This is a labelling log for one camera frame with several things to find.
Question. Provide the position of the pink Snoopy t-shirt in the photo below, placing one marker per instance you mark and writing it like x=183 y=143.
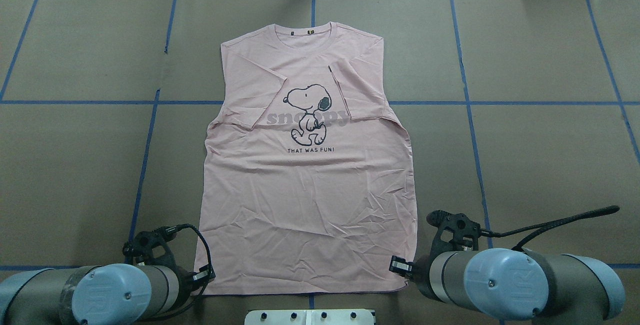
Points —
x=308 y=177

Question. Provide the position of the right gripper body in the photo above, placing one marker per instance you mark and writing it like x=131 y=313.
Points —
x=419 y=271

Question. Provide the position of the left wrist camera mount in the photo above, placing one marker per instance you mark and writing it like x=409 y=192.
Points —
x=152 y=247

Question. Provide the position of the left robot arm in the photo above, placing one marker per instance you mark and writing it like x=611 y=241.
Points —
x=116 y=294

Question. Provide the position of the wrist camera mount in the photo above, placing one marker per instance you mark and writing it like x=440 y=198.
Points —
x=456 y=232
x=152 y=247

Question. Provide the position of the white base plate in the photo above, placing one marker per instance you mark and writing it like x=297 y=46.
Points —
x=356 y=316

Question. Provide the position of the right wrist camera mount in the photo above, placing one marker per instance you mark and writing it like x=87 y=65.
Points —
x=456 y=232

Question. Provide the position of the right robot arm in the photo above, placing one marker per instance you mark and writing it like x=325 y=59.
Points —
x=512 y=285

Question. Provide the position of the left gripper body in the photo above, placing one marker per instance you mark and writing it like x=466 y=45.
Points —
x=186 y=281

